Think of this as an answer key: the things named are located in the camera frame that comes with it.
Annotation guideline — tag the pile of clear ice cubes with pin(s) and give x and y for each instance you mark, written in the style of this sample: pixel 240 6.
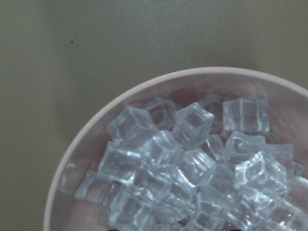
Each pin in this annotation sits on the pile of clear ice cubes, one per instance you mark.
pixel 210 166

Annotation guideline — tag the pink bowl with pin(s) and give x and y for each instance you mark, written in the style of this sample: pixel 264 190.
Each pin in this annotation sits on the pink bowl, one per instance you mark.
pixel 288 113

